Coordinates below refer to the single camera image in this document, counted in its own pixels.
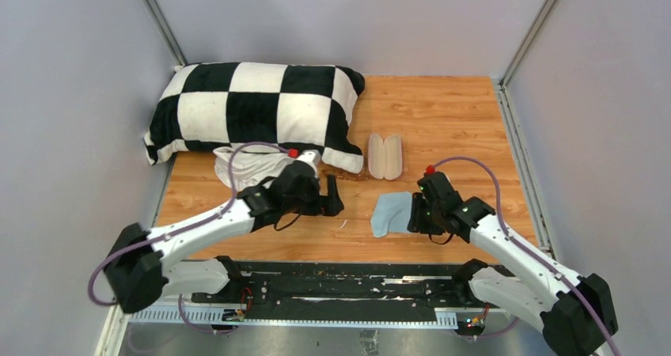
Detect light blue cleaning cloth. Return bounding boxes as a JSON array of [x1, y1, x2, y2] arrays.
[[370, 191, 412, 238]]

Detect pink glasses case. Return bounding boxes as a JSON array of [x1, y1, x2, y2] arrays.
[[367, 133, 404, 180]]

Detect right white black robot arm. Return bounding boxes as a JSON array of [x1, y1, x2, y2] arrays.
[[408, 172, 619, 355]]

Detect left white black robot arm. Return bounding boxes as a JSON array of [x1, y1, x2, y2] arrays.
[[101, 160, 344, 313]]

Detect amber transparent sunglasses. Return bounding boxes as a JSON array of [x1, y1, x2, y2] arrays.
[[320, 169, 370, 181]]

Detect white crumpled cloth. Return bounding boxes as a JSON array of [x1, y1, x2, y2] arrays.
[[213, 146, 293, 191]]

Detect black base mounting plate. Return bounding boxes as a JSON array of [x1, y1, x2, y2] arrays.
[[185, 261, 486, 315]]

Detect black white checkered pillow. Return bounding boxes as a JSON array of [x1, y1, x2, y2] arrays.
[[143, 62, 366, 173]]

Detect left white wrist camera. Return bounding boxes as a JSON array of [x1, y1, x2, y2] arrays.
[[296, 150, 321, 174]]

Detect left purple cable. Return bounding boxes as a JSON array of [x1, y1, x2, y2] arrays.
[[87, 142, 300, 308]]

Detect purple cable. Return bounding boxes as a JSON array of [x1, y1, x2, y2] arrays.
[[87, 142, 300, 308], [425, 156, 625, 356]]

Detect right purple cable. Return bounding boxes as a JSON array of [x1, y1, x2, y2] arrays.
[[425, 156, 625, 356]]

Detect aluminium slotted rail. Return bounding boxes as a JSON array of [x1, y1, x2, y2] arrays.
[[128, 303, 458, 329]]

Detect right aluminium frame post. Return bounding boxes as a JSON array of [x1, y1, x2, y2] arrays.
[[499, 0, 560, 90]]

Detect aluminium frame post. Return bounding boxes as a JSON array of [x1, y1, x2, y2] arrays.
[[499, 0, 560, 90], [142, 0, 188, 66]]

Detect left aluminium frame post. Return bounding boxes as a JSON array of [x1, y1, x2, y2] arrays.
[[142, 0, 188, 66]]

